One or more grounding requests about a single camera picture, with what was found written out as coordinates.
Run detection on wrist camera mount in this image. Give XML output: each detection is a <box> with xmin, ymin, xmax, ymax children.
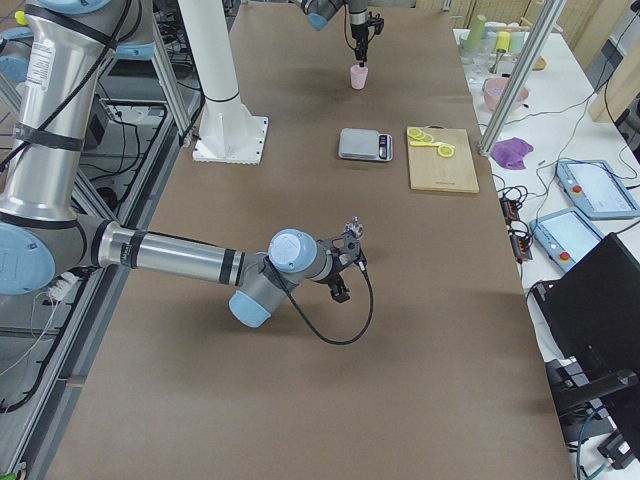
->
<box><xmin>320</xmin><ymin>232</ymin><xmax>367</xmax><ymax>273</ymax></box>
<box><xmin>367</xmin><ymin>12</ymin><xmax>384</xmax><ymax>36</ymax></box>

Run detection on black power strip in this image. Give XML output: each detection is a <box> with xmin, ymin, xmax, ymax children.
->
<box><xmin>500</xmin><ymin>197</ymin><xmax>533</xmax><ymax>264</ymax></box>

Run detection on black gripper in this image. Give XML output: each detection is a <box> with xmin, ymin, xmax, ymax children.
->
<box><xmin>324</xmin><ymin>259</ymin><xmax>349</xmax><ymax>303</ymax></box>
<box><xmin>350</xmin><ymin>21</ymin><xmax>369</xmax><ymax>67</ymax></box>

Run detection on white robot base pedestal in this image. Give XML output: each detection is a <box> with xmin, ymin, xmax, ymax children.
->
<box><xmin>179</xmin><ymin>0</ymin><xmax>269</xmax><ymax>165</ymax></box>

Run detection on purple cloth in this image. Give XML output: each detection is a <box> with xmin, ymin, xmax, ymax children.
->
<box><xmin>490</xmin><ymin>137</ymin><xmax>534</xmax><ymax>170</ymax></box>

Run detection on lemon slice top right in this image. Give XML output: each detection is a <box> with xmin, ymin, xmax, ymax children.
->
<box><xmin>407</xmin><ymin>127</ymin><xmax>425</xmax><ymax>140</ymax></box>

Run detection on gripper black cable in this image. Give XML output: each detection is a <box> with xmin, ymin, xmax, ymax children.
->
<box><xmin>269</xmin><ymin>259</ymin><xmax>375</xmax><ymax>346</ymax></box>
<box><xmin>342</xmin><ymin>4</ymin><xmax>357</xmax><ymax>51</ymax></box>

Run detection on blue teach pendant far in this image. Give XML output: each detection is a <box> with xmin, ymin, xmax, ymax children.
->
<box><xmin>556</xmin><ymin>160</ymin><xmax>639</xmax><ymax>220</ymax></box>

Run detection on digital kitchen scale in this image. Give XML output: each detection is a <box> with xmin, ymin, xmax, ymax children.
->
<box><xmin>338</xmin><ymin>128</ymin><xmax>394</xmax><ymax>162</ymax></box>

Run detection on yellow plastic knife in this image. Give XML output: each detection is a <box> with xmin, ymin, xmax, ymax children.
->
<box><xmin>409</xmin><ymin>140</ymin><xmax>454</xmax><ymax>148</ymax></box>

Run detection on aluminium frame post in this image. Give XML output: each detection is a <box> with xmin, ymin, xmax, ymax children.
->
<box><xmin>479</xmin><ymin>0</ymin><xmax>566</xmax><ymax>157</ymax></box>

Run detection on light green cup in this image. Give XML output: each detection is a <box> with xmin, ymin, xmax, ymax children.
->
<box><xmin>509</xmin><ymin>31</ymin><xmax>527</xmax><ymax>55</ymax></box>

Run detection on blue teach pendant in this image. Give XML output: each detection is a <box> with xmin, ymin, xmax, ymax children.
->
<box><xmin>556</xmin><ymin>160</ymin><xmax>639</xmax><ymax>220</ymax></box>
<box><xmin>529</xmin><ymin>207</ymin><xmax>604</xmax><ymax>272</ymax></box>

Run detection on yellow cup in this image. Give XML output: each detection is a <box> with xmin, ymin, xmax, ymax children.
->
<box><xmin>495</xmin><ymin>31</ymin><xmax>511</xmax><ymax>53</ymax></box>

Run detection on pink plastic cup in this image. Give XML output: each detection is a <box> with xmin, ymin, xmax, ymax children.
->
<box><xmin>350</xmin><ymin>64</ymin><xmax>368</xmax><ymax>90</ymax></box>

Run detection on lemon slice bottom front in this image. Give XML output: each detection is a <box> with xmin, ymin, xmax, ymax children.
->
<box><xmin>437</xmin><ymin>144</ymin><xmax>455</xmax><ymax>158</ymax></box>

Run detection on pink bowl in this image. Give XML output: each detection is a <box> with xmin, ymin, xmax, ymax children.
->
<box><xmin>482</xmin><ymin>77</ymin><xmax>530</xmax><ymax>112</ymax></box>

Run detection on clear glass sauce bottle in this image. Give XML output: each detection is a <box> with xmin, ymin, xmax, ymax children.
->
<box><xmin>344</xmin><ymin>216</ymin><xmax>364</xmax><ymax>239</ymax></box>

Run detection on bamboo cutting board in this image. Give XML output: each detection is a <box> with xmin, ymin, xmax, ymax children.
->
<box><xmin>406</xmin><ymin>126</ymin><xmax>479</xmax><ymax>194</ymax></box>

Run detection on blue teach pendant near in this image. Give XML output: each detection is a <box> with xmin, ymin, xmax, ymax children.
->
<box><xmin>529</xmin><ymin>207</ymin><xmax>604</xmax><ymax>272</ymax></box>

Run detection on green tall cup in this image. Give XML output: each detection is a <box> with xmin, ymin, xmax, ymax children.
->
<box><xmin>460</xmin><ymin>14</ymin><xmax>487</xmax><ymax>52</ymax></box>

